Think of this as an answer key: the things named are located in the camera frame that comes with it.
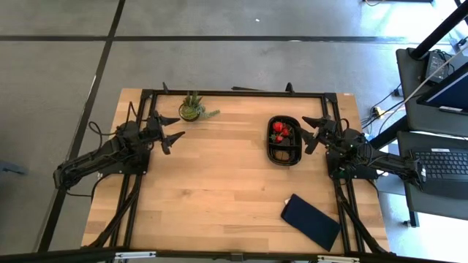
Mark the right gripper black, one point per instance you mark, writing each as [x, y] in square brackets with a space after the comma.
[328, 130]

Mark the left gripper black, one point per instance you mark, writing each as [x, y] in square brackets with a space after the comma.
[153, 132]

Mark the small leafy toy strawberry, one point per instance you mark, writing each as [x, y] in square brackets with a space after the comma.
[285, 131]

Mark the large red toy strawberry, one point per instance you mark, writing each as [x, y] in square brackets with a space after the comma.
[278, 126]

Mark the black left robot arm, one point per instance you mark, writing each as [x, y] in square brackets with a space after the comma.
[91, 159]

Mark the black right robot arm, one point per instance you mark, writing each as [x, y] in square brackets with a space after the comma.
[387, 160]

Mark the succulent plant in black pot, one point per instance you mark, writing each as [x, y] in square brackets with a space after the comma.
[189, 111]

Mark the black oval plastic container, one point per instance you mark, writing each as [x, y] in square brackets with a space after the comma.
[272, 153]

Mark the yellow power strip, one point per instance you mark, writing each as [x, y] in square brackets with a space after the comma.
[376, 110]

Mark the dark blue rectangular pad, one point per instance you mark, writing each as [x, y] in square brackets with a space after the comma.
[311, 221]

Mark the dark grey monitor desk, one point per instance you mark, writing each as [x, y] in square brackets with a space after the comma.
[406, 76]

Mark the dark grey keyboard desk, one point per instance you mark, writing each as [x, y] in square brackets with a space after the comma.
[409, 204]

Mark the black computer keyboard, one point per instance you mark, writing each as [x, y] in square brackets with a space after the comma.
[446, 168]

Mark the black power adapter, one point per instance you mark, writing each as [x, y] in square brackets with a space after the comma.
[435, 65]

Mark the black computer monitor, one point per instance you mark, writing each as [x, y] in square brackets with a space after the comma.
[449, 91]

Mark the black stand pole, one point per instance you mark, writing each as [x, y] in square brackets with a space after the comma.
[438, 31]

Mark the black frame foot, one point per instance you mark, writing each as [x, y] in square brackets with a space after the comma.
[289, 87]
[165, 87]

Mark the black aluminium table frame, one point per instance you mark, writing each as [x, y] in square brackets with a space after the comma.
[237, 93]

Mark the silver rig bracket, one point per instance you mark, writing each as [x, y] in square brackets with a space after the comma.
[135, 254]
[338, 259]

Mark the black camera rig bar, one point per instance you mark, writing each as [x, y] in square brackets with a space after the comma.
[55, 255]

